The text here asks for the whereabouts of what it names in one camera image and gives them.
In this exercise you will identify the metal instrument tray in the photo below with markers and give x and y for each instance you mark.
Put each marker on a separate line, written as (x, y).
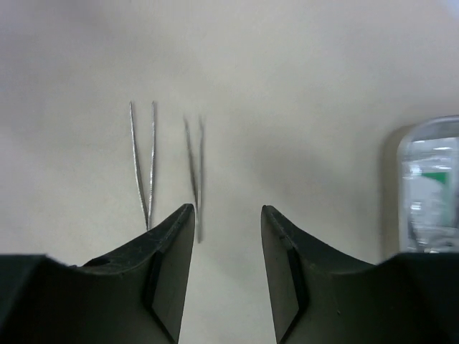
(428, 146)

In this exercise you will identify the curved tip steel tweezers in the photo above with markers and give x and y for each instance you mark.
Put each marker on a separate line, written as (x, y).
(197, 175)

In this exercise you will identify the beige cloth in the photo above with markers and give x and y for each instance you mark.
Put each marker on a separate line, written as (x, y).
(297, 98)

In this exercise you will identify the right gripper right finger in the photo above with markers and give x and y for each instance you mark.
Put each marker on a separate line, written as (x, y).
(321, 295)

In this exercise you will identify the green white suture packet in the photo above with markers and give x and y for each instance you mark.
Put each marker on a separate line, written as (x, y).
(430, 198)

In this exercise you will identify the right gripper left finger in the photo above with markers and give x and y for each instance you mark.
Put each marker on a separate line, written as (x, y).
(133, 294)

